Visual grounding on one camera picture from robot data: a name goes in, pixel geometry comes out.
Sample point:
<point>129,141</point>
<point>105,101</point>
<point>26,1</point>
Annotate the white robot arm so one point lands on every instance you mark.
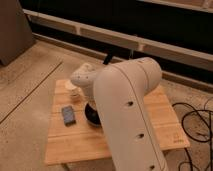
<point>117,92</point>

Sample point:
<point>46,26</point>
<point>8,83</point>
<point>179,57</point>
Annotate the dark ceramic bowl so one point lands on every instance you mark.
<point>92,115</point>

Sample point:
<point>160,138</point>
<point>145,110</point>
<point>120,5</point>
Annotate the white paper cup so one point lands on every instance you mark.
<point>73,90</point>

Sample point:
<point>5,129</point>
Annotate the blue sponge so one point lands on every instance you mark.
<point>68,115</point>

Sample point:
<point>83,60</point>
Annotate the wooden table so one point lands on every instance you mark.
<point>83,142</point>

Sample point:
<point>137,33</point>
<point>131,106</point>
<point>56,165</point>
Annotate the grey cabinet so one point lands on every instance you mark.
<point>15,33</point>

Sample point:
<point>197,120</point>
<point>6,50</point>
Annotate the white window rail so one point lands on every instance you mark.
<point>170,52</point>

